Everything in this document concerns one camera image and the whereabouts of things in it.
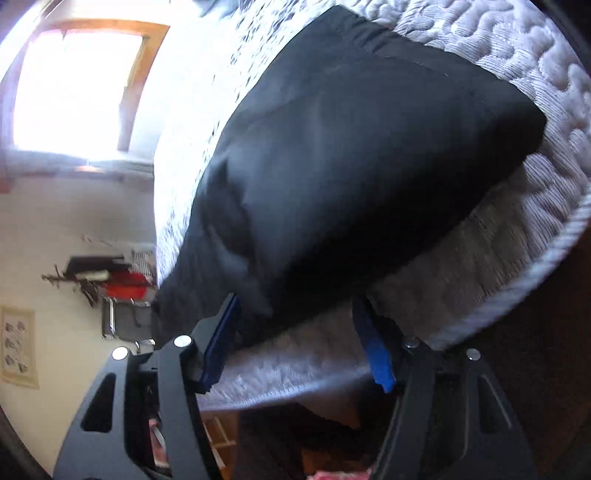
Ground white slatted rack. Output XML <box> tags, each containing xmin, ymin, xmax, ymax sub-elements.
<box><xmin>130</xmin><ymin>248</ymin><xmax>156</xmax><ymax>278</ymax></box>

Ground black pants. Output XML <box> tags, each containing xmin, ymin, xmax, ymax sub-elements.
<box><xmin>150</xmin><ymin>6</ymin><xmax>548</xmax><ymax>352</ymax></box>

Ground red garment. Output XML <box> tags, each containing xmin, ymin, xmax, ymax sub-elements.
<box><xmin>105</xmin><ymin>272</ymin><xmax>151</xmax><ymax>301</ymax></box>

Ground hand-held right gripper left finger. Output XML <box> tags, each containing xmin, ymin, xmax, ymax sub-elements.
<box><xmin>53</xmin><ymin>293</ymin><xmax>243</xmax><ymax>480</ymax></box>

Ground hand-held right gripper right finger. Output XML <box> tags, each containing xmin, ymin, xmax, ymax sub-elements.
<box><xmin>352</xmin><ymin>295</ymin><xmax>539</xmax><ymax>480</ymax></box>

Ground coat rack with dark clothes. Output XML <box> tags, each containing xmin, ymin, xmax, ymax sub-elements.
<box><xmin>41</xmin><ymin>256</ymin><xmax>132</xmax><ymax>306</ymax></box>

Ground quilted leaf-print bedspread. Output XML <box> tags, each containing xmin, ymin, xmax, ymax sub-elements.
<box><xmin>152</xmin><ymin>0</ymin><xmax>591</xmax><ymax>411</ymax></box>

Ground wall poster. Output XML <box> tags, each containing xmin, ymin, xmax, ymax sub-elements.
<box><xmin>0</xmin><ymin>305</ymin><xmax>38</xmax><ymax>386</ymax></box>

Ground wooden framed window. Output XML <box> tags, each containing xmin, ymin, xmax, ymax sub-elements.
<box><xmin>0</xmin><ymin>21</ymin><xmax>171</xmax><ymax>160</ymax></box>

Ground metal frame chair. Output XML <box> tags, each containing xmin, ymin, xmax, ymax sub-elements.
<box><xmin>102</xmin><ymin>298</ymin><xmax>156</xmax><ymax>346</ymax></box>

